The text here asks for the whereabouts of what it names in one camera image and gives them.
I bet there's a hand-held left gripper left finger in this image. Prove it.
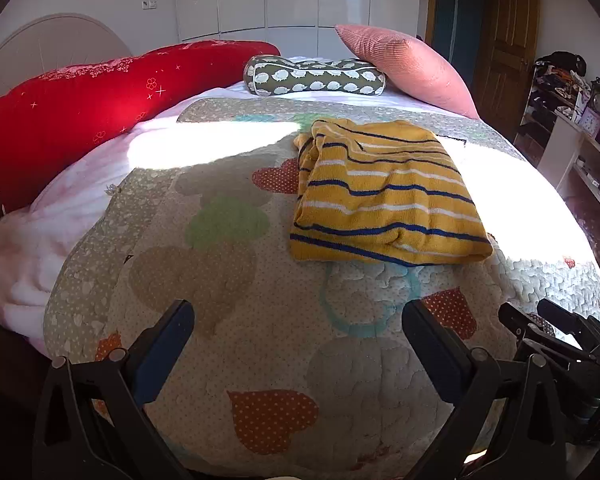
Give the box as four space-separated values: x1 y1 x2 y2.
32 299 196 480

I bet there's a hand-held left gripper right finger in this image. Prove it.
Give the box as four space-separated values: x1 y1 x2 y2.
401 300 568 480

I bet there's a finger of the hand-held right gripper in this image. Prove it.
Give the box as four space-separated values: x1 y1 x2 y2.
537 298 600 347
498 302 589 362

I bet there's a yellow striped knit sweater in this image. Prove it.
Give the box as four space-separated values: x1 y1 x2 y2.
289 118 495 267

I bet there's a quilted heart-pattern bed cover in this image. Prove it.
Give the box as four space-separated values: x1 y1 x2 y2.
44 97 600 478

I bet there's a white shelf unit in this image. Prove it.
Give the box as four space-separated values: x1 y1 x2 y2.
512 55 600 266

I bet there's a black bag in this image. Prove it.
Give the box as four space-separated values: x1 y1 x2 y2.
535 51 588 78

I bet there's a long red pillow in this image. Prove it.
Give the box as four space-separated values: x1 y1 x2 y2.
0 40 282 213

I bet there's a brown wooden door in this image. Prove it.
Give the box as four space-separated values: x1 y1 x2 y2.
472 0 541 133

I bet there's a green hedgehog-print pillow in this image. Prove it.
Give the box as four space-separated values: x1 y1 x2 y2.
243 55 387 97

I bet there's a white round headboard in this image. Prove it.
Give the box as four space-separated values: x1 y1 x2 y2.
0 14 133 106

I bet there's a pink corduroy pillow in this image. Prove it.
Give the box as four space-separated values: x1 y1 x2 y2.
335 24 481 120

